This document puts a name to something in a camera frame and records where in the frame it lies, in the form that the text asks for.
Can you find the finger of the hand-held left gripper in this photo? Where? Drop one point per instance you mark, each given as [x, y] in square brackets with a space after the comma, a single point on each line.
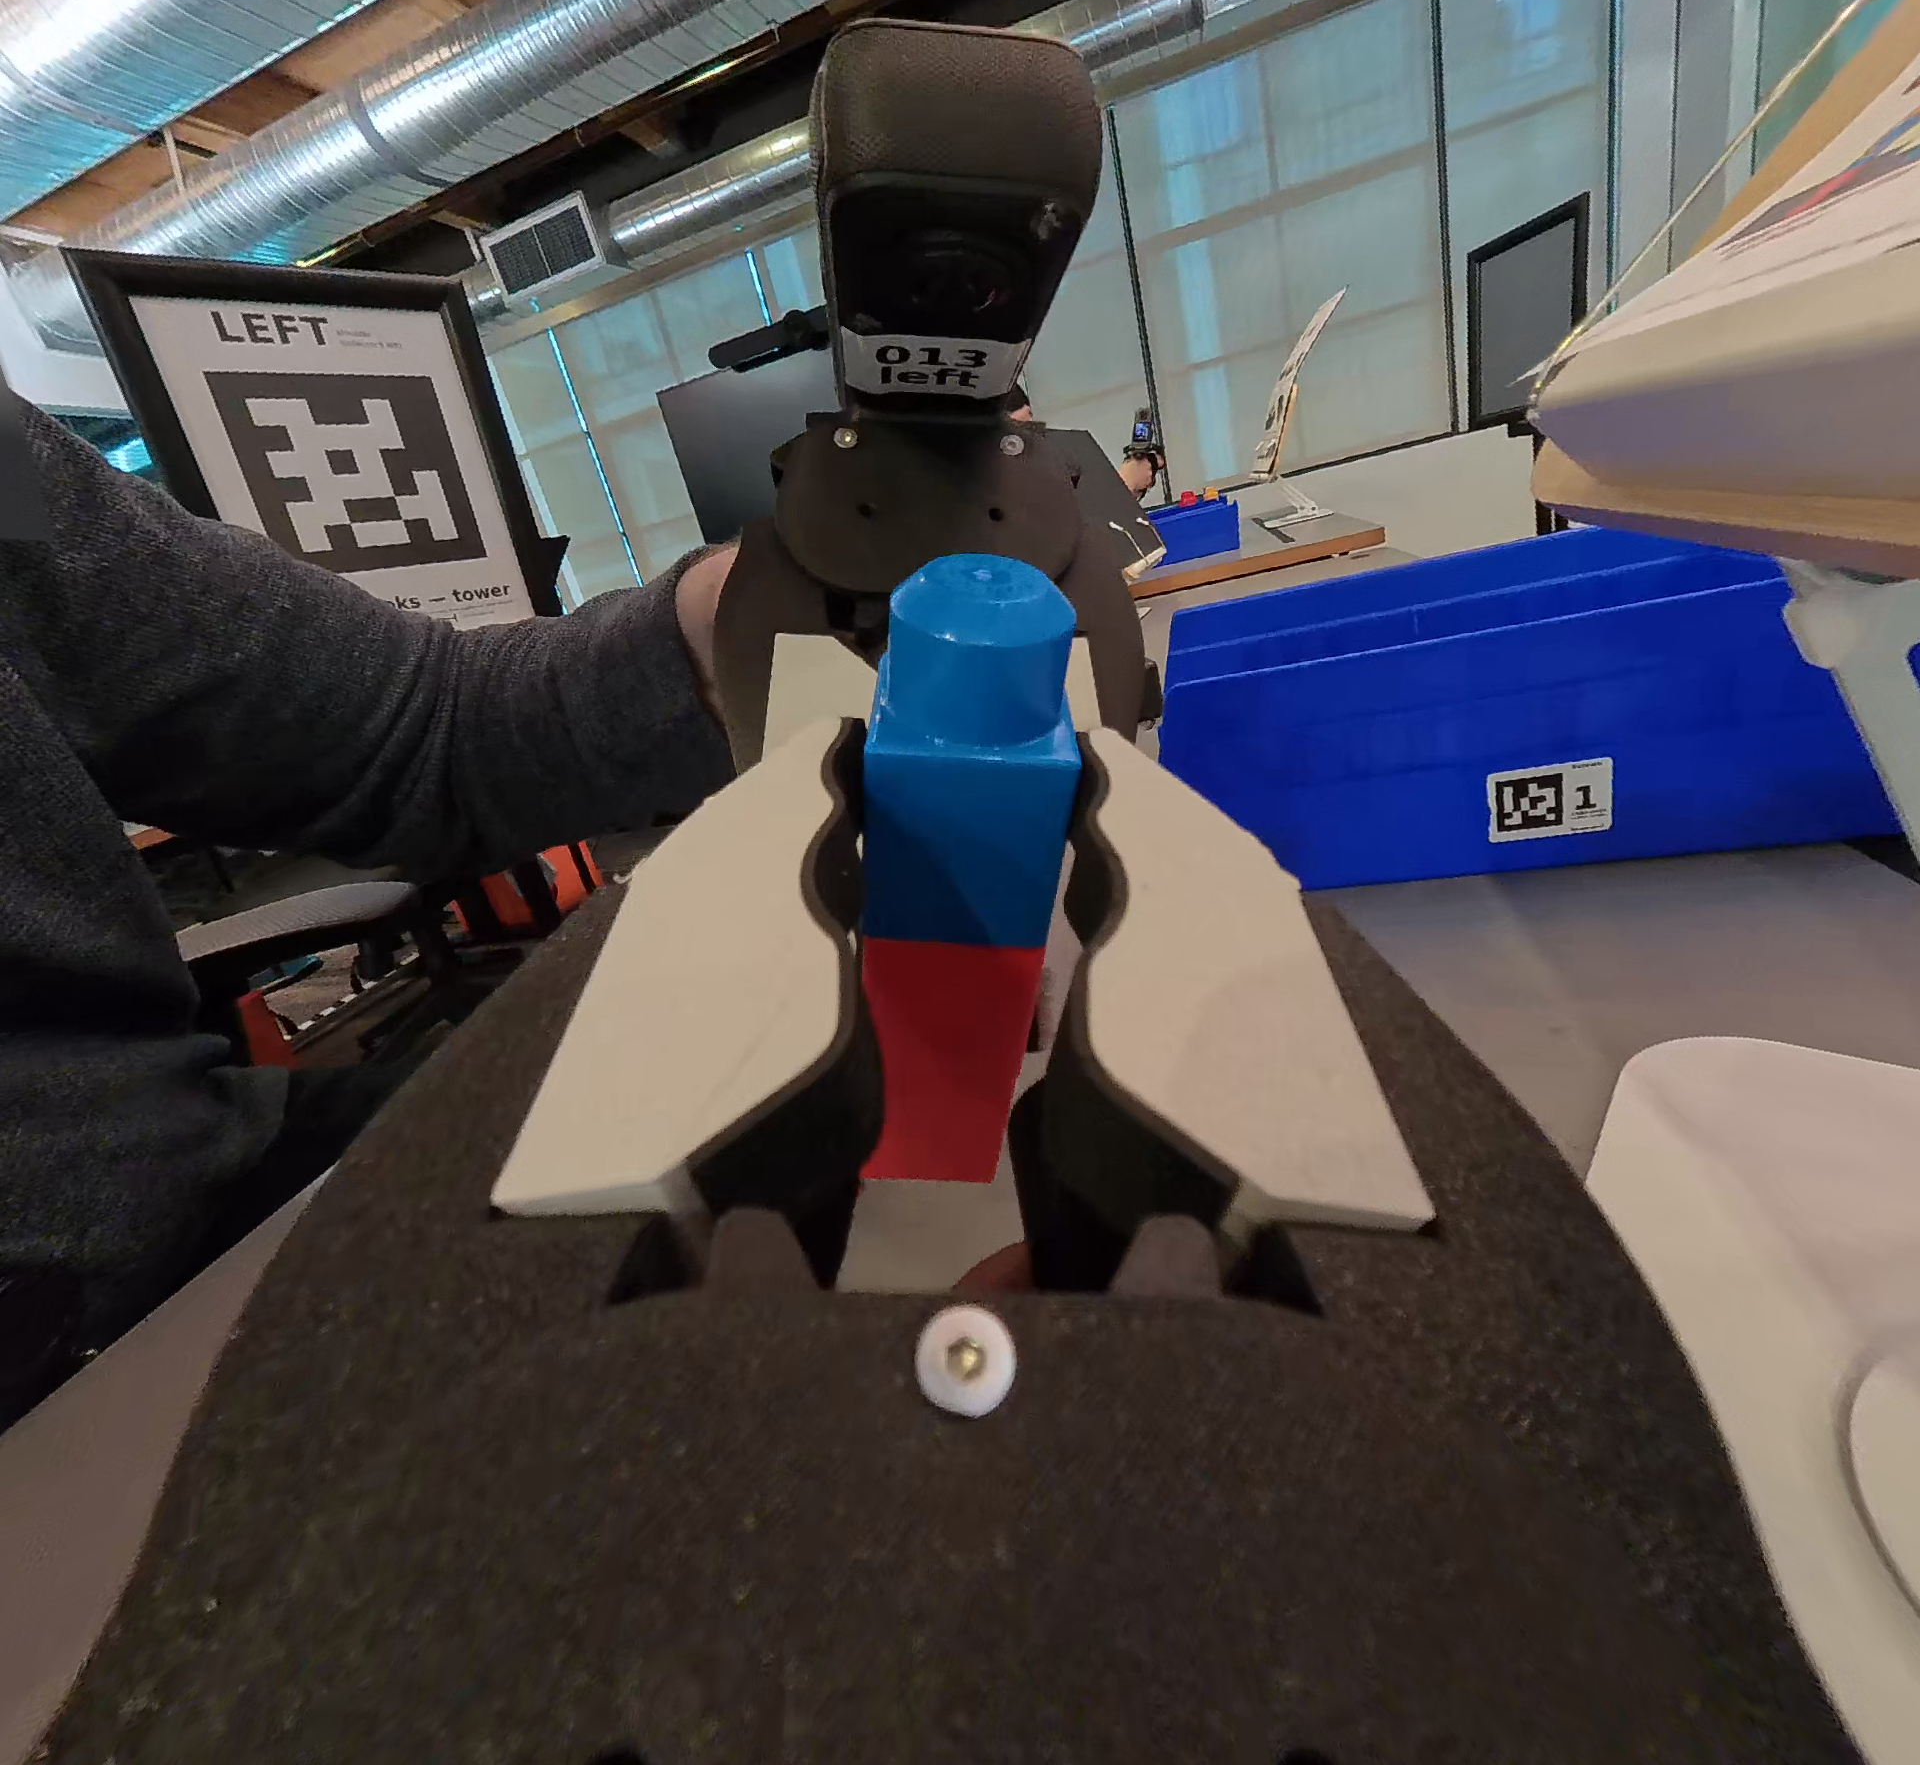
[818, 692]
[1055, 962]

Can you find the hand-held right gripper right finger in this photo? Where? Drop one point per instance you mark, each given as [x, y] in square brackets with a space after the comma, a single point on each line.
[1239, 1031]

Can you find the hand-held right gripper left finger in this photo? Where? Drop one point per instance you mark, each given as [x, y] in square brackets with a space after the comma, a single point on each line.
[690, 1031]

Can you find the blue building block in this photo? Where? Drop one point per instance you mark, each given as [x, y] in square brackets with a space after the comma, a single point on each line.
[969, 821]

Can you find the blue tagged plastic bin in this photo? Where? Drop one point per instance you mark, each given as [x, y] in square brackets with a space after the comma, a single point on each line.
[1424, 715]

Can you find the person's left forearm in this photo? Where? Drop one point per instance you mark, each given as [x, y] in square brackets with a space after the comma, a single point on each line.
[375, 701]

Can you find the grey desk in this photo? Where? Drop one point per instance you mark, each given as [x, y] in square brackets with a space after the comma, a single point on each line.
[1501, 971]

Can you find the black monitor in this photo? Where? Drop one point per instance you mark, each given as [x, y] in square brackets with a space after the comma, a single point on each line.
[720, 460]

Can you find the orange traffic cone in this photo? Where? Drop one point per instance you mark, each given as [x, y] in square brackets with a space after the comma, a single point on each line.
[525, 894]

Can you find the black webcam bar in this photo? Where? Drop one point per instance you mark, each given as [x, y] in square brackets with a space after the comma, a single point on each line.
[764, 341]

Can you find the small blue plastic bin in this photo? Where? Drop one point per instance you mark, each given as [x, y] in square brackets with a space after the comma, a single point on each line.
[1201, 529]

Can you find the light wooden table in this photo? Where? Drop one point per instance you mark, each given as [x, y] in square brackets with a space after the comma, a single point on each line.
[1304, 538]

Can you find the white standing sign card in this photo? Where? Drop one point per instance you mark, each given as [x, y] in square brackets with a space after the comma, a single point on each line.
[1298, 384]

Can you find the black office chair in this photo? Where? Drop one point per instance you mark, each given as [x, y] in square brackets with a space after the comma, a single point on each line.
[301, 911]

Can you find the dark screen on floor stand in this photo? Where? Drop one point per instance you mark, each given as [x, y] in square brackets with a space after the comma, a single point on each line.
[1531, 311]

